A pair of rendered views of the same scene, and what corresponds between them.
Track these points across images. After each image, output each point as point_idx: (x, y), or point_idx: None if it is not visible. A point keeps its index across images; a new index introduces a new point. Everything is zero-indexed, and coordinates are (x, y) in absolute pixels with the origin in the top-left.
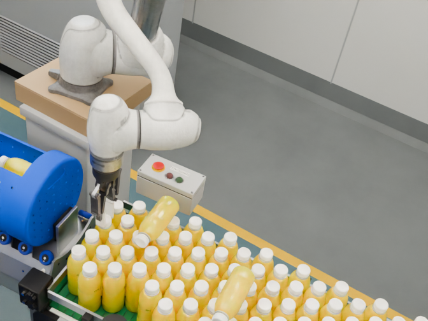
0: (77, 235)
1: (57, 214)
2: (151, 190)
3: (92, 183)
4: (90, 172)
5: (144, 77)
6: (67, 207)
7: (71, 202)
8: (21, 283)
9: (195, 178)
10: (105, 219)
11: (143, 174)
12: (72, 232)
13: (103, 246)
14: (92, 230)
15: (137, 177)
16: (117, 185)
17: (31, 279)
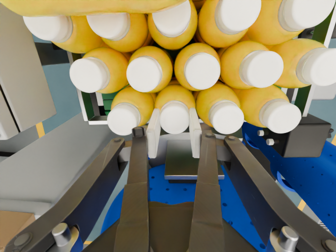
0: (171, 138)
1: (193, 187)
2: (28, 84)
3: (79, 159)
4: (72, 171)
5: None
6: (166, 182)
7: (154, 182)
8: (319, 153)
9: None
10: (193, 117)
11: (3, 120)
12: (179, 146)
13: (254, 76)
14: (219, 126)
15: (24, 128)
16: (105, 166)
17: (308, 146)
